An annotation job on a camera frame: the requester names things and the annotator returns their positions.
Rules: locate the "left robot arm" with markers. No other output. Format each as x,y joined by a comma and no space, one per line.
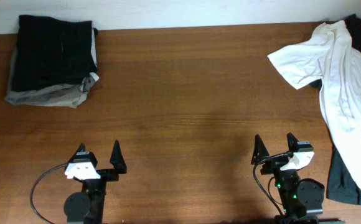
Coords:
86,206

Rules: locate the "black t-shirt with print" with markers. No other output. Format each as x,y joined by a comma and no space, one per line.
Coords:
344,183

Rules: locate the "folded black garment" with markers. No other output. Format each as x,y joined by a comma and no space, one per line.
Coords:
53,52

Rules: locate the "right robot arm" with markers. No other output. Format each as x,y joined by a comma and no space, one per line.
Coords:
301,199

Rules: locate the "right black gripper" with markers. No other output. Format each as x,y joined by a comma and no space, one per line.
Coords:
272,168

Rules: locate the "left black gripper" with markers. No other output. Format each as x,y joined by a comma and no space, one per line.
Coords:
104,173

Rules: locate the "white t-shirt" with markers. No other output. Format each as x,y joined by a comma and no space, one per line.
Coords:
329,56

